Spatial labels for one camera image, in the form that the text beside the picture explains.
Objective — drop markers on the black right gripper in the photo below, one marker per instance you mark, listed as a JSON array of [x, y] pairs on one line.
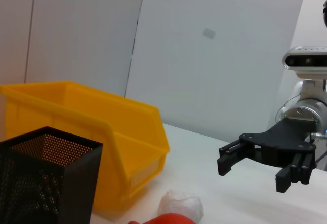
[[283, 142]]

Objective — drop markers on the white paper ball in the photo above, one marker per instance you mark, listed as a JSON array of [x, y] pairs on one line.
[[178, 203]]

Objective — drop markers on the orange red fruit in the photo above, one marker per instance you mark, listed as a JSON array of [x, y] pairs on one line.
[[173, 220]]

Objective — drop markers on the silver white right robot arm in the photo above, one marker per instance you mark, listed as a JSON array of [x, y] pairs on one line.
[[306, 109]]

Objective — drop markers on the black mesh pen holder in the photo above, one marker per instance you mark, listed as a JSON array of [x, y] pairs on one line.
[[38, 183]]

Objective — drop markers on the black robot head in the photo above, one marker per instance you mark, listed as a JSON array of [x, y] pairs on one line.
[[325, 14]]

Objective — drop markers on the yellow plastic storage bin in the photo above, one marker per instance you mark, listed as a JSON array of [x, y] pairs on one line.
[[76, 106]]

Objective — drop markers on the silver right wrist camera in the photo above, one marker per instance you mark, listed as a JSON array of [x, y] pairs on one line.
[[304, 60]]

